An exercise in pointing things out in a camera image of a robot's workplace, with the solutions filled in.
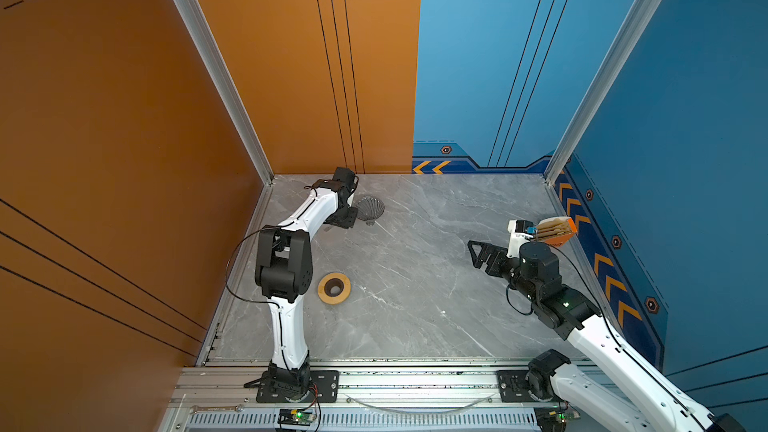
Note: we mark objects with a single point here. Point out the wooden ring dripper stand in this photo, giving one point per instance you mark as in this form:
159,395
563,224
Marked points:
334,288

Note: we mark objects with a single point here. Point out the aluminium corner post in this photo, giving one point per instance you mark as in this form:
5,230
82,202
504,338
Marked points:
203,38
631,30

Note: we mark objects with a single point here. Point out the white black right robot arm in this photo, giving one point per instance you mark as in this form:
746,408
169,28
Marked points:
645,400

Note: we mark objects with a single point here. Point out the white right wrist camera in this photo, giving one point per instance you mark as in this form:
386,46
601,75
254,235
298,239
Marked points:
521,232

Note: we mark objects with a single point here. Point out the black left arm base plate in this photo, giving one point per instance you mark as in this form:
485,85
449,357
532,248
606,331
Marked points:
280,386

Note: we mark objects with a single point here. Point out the aluminium left corner post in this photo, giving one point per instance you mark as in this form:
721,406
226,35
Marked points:
203,38

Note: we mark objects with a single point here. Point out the green circuit board right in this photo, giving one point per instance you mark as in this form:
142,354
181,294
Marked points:
551,420

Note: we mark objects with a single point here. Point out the aluminium front rail frame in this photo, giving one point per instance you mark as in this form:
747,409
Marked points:
373,395

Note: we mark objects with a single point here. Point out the green circuit board left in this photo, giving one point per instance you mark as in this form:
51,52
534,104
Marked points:
296,420

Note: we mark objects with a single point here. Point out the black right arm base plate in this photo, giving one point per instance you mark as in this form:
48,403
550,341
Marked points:
519,386

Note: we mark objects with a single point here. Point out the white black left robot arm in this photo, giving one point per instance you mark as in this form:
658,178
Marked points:
284,272

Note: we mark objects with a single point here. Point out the green circuit board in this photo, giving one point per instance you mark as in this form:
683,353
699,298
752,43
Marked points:
296,420
551,420

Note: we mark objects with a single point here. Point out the aluminium right corner post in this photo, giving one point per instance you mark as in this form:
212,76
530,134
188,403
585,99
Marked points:
631,30

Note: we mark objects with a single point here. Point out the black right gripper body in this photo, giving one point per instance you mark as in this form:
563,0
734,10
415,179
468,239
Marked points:
501,265

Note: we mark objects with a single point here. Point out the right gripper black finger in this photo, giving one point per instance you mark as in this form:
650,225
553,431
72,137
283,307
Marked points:
481,249
479,259

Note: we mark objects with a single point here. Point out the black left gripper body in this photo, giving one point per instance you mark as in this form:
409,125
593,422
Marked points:
346,218

